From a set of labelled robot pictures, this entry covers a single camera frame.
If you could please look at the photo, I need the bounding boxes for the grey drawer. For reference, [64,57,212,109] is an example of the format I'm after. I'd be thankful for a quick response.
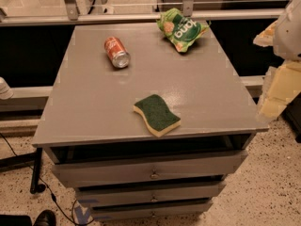
[52,150,247,187]
[91,199,213,221]
[76,181,226,207]

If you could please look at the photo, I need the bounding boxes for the green yellow sponge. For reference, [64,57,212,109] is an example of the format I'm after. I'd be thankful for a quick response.
[133,94,181,137]

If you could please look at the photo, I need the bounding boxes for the top grey drawer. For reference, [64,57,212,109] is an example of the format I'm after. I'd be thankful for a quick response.
[52,150,247,187]

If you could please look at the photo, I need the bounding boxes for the black table leg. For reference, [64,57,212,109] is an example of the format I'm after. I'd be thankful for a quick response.
[30,148,46,194]

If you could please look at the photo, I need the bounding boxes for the red coke can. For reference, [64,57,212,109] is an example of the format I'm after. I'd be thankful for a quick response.
[104,37,131,69]

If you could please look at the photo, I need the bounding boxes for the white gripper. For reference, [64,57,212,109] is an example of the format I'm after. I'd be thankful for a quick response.
[253,0,301,122]

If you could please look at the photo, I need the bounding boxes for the grey drawer cabinet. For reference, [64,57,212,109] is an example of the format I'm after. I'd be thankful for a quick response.
[33,24,266,221]

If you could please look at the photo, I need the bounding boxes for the green chip bag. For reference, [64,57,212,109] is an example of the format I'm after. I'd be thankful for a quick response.
[156,8,210,53]

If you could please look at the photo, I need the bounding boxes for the middle grey drawer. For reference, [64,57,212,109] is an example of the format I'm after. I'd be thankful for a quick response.
[76,181,226,207]

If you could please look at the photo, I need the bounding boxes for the bottom grey drawer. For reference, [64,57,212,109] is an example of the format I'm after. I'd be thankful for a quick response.
[91,199,213,221]

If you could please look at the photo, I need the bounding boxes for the black floor cable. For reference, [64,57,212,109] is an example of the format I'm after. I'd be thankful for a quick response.
[0,132,95,226]

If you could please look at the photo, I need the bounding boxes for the black shoe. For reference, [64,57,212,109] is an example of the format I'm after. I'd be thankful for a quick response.
[33,210,56,226]

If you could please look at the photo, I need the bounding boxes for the metal railing frame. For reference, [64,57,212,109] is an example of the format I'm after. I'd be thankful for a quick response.
[0,0,291,26]

